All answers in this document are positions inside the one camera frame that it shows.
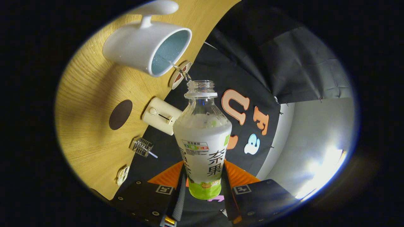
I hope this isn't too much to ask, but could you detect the white divided condiment dish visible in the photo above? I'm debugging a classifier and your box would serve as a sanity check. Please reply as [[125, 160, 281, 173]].
[[115, 166, 130, 186]]

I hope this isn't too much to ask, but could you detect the clear plastic juice bottle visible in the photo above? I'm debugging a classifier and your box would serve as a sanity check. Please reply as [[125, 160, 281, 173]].
[[173, 80, 232, 200]]

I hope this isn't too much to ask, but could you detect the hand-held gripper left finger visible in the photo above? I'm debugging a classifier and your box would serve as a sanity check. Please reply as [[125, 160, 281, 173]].
[[110, 161, 187, 227]]

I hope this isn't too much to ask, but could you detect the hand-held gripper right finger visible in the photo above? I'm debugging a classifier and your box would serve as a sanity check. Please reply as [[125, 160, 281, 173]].
[[221, 160, 297, 225]]

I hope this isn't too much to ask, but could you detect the wire mesh basket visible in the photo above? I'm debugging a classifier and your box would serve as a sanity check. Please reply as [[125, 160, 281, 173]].
[[129, 137, 154, 157]]

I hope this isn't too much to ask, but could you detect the white ceramic cup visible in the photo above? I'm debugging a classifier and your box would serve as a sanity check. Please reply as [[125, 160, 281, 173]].
[[103, 0, 192, 78]]

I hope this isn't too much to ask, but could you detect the white toaster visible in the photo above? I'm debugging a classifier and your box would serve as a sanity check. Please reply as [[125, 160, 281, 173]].
[[142, 97, 183, 136]]

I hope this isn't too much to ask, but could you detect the wooden table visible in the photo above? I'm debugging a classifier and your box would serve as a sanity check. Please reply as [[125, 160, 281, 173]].
[[54, 0, 242, 201]]

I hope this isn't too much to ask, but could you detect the small white plate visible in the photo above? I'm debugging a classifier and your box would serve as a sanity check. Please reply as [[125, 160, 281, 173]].
[[169, 61, 192, 90]]

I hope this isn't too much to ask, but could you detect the dark round coaster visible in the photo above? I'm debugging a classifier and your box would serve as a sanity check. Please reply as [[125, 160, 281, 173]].
[[109, 100, 133, 130]]

